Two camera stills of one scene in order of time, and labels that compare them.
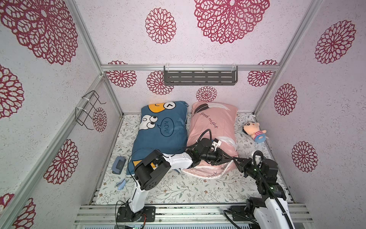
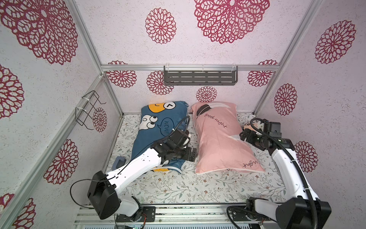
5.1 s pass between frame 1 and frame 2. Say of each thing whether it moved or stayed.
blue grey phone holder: stayed
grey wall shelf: stayed
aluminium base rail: stayed
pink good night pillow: moved
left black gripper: moved
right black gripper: moved
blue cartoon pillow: stayed
